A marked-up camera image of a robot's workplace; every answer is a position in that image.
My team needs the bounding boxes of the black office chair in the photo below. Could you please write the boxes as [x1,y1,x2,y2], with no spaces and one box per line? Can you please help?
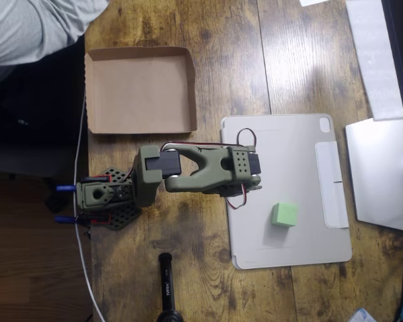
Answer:
[0,33,88,215]

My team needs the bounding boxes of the green cube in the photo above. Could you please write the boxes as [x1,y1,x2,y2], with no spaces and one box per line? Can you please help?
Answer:
[270,202,298,229]

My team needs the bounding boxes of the person in grey shirt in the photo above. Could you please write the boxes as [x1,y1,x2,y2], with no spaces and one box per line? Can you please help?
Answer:
[0,0,110,91]

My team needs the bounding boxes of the white blue packet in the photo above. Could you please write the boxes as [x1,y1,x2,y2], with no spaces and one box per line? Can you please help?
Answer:
[350,307,379,322]

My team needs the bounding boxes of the white paper sheet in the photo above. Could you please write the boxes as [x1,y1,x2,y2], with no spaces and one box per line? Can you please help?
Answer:
[298,0,337,7]
[345,0,403,121]

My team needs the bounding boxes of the red black servo wire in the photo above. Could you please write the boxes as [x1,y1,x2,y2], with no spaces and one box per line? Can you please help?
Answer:
[225,128,258,211]

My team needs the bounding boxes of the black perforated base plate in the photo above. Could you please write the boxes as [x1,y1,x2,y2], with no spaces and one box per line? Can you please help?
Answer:
[87,166,144,232]

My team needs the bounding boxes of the black camera stand pole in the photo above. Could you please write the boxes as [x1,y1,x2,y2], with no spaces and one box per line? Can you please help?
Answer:
[156,253,185,322]

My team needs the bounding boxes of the silver monitor stand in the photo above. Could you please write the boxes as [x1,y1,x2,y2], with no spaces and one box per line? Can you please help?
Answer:
[345,117,403,233]

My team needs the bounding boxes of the blue handled clamp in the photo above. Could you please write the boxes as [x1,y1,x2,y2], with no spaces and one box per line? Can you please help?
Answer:
[56,176,110,193]
[54,214,111,226]

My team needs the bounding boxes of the brown cardboard tray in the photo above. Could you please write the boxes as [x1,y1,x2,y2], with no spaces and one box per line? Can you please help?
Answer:
[83,46,198,135]

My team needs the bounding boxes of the tablet in beige case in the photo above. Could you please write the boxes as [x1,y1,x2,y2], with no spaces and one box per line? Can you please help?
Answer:
[220,113,353,270]

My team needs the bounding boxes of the white cable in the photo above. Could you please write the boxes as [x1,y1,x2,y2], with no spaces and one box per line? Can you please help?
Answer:
[73,96,105,322]

